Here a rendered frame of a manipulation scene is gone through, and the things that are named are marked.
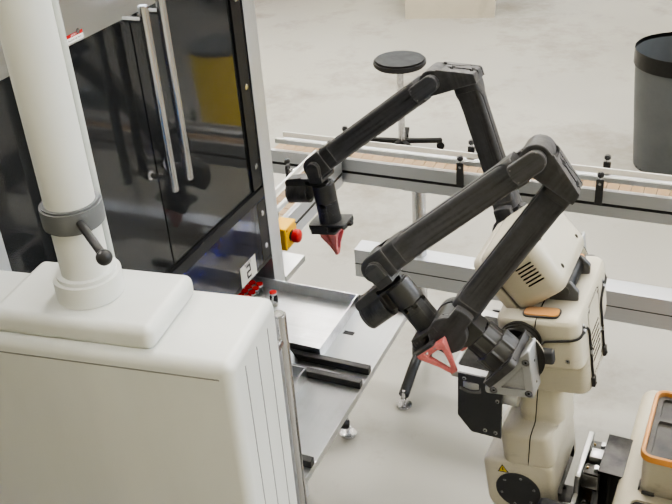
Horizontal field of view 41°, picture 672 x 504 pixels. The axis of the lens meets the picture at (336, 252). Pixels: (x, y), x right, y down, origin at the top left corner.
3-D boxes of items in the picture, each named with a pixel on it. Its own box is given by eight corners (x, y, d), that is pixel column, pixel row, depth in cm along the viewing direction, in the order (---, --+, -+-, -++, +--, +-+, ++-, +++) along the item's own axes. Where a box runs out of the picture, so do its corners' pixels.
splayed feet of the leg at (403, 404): (391, 408, 345) (390, 379, 338) (432, 334, 384) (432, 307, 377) (411, 412, 342) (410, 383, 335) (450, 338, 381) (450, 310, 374)
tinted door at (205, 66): (172, 265, 211) (126, 14, 181) (258, 185, 244) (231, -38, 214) (174, 265, 210) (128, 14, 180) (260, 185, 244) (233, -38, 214)
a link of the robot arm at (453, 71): (470, 59, 193) (482, 47, 202) (413, 76, 200) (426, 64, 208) (530, 244, 207) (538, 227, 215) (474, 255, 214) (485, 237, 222)
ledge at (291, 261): (245, 274, 272) (244, 269, 271) (264, 253, 282) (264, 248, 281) (286, 282, 266) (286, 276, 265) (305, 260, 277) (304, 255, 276)
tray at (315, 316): (205, 334, 243) (203, 324, 241) (250, 284, 263) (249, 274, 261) (320, 359, 230) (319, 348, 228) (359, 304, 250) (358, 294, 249)
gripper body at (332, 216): (319, 220, 237) (313, 194, 234) (354, 220, 233) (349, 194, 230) (309, 231, 232) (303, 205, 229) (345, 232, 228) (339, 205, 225)
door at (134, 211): (41, 387, 174) (-44, 99, 144) (171, 266, 210) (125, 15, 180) (44, 388, 174) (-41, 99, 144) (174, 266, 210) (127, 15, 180)
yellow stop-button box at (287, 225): (265, 248, 265) (262, 226, 261) (276, 236, 271) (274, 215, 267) (288, 251, 262) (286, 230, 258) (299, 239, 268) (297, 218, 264)
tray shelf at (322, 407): (122, 434, 214) (121, 428, 213) (259, 281, 268) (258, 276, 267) (306, 484, 196) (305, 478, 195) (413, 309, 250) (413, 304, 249)
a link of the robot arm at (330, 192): (327, 183, 223) (336, 174, 228) (302, 184, 226) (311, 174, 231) (333, 208, 226) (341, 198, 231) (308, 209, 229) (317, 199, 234)
